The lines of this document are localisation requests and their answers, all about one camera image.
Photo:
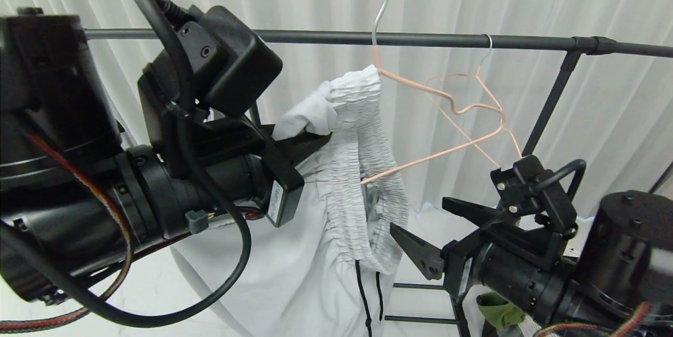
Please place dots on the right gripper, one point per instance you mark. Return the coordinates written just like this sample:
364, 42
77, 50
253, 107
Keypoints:
515, 274

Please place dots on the black clothes rack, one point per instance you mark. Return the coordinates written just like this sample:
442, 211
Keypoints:
420, 39

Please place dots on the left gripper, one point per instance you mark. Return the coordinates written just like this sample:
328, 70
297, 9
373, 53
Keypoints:
231, 184

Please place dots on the olive green garment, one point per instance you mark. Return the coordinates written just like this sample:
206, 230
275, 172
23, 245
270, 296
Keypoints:
499, 310

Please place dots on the pale grey shorts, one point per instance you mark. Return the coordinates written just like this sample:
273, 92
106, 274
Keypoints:
294, 274

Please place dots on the pink clothes hanger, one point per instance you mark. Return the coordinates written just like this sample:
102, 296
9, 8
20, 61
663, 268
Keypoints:
415, 83
511, 140

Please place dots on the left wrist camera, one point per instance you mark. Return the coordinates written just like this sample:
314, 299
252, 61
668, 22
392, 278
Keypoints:
236, 58

